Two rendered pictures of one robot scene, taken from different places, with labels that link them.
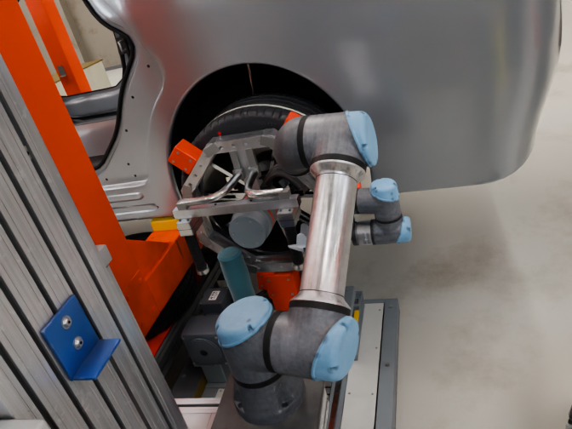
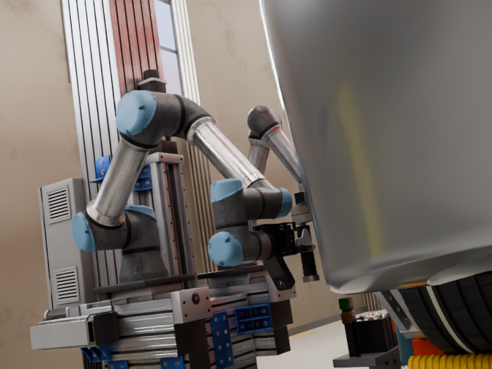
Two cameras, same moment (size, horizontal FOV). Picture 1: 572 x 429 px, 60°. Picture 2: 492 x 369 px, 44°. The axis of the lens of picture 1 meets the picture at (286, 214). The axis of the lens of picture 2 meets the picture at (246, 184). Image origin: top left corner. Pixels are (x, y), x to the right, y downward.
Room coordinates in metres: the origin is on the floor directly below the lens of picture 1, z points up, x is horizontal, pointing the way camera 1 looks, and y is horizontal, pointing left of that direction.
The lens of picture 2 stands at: (1.65, -1.60, 0.79)
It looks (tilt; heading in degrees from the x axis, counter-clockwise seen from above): 8 degrees up; 107
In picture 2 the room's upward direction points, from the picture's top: 8 degrees counter-clockwise
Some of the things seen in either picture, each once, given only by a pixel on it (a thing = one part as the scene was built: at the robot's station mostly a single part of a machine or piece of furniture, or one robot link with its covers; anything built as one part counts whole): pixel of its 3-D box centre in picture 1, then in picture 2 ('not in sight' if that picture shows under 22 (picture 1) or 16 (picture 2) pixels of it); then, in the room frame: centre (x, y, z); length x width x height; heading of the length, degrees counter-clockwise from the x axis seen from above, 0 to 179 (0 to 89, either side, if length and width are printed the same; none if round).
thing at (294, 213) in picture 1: (288, 212); (310, 212); (1.33, -0.01, 0.93); 0.09 x 0.05 x 0.05; 160
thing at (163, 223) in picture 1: (172, 217); not in sight; (2.01, 0.49, 0.70); 0.14 x 0.14 x 0.05; 70
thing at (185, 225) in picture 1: (190, 222); not in sight; (1.45, 0.31, 0.93); 0.09 x 0.05 x 0.05; 160
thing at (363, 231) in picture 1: (363, 233); (254, 247); (1.23, -0.21, 0.85); 0.08 x 0.05 x 0.08; 160
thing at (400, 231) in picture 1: (391, 229); (233, 247); (1.20, -0.28, 0.86); 0.11 x 0.08 x 0.09; 70
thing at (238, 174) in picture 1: (208, 180); not in sight; (1.50, 0.21, 1.03); 0.19 x 0.18 x 0.11; 160
